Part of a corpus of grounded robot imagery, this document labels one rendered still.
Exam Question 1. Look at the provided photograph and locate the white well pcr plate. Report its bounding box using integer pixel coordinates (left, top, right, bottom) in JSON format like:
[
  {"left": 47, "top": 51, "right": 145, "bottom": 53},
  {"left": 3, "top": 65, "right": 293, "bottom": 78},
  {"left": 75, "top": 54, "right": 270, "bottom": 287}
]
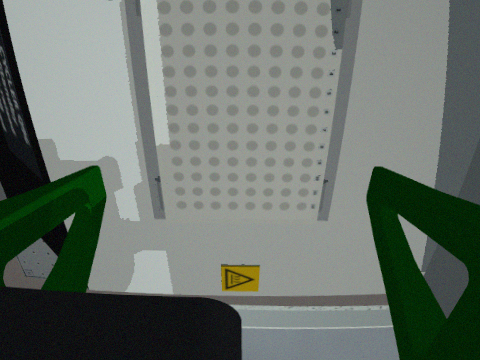
[{"left": 140, "top": 0, "right": 348, "bottom": 224}]

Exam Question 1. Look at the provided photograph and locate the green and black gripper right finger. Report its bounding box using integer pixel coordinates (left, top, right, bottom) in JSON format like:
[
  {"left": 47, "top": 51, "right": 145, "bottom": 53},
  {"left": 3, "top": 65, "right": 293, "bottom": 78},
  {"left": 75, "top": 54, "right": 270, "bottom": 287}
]
[{"left": 366, "top": 166, "right": 480, "bottom": 360}]

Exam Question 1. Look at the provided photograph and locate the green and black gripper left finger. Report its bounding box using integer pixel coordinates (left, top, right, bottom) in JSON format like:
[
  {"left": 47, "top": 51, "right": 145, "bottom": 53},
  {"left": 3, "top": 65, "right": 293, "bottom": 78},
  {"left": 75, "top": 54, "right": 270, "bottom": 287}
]
[{"left": 0, "top": 166, "right": 106, "bottom": 293}]

